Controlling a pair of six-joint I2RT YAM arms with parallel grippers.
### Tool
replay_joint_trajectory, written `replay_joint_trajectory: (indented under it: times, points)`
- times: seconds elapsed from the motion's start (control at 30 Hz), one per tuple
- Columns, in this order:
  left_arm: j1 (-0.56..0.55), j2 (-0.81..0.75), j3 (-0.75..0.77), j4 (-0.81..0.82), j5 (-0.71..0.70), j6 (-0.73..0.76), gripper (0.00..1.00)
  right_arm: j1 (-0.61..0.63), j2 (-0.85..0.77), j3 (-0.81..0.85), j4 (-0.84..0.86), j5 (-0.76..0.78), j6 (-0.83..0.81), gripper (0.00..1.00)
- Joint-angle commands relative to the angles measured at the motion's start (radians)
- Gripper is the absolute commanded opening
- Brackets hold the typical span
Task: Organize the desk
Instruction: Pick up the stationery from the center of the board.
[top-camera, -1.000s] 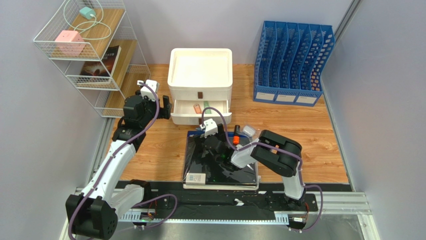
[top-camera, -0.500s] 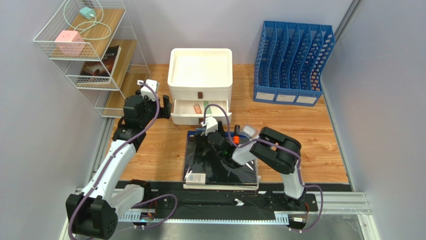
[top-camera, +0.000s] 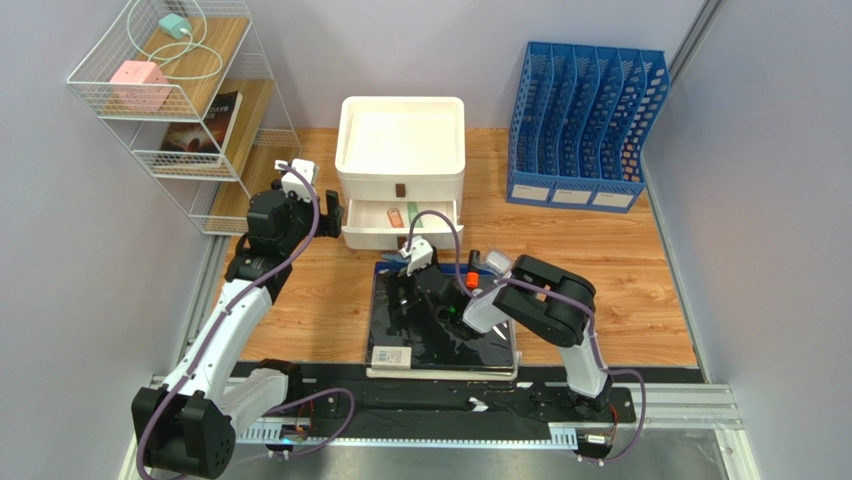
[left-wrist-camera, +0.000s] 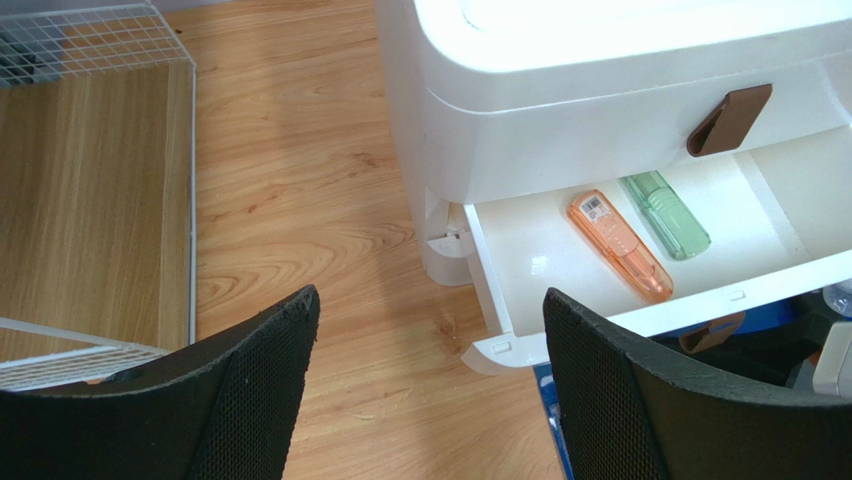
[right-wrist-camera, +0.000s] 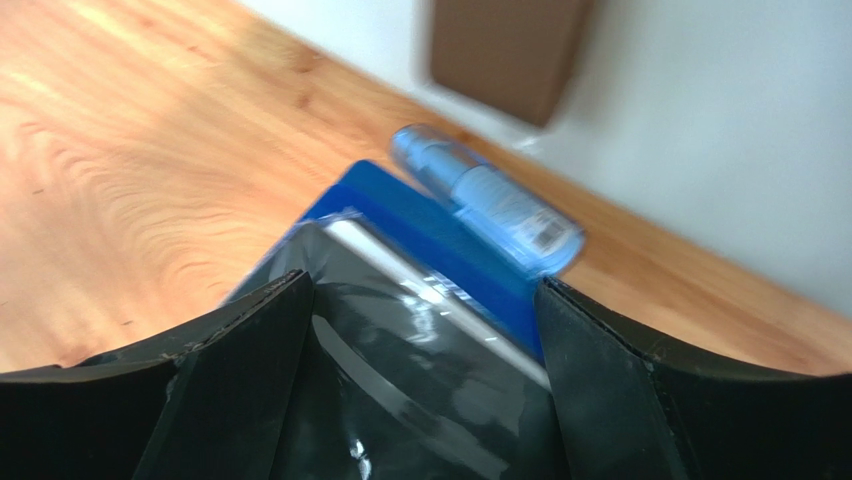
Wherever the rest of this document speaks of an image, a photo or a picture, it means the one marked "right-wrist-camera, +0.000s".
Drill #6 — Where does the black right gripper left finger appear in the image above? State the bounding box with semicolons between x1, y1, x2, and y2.
1;270;314;479

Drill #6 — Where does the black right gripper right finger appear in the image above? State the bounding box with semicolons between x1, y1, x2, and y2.
534;278;851;479

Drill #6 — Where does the blue highlighter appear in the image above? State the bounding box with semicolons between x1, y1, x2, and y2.
390;124;585;278

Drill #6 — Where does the white three drawer organizer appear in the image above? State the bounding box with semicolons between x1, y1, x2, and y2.
250;1;851;314

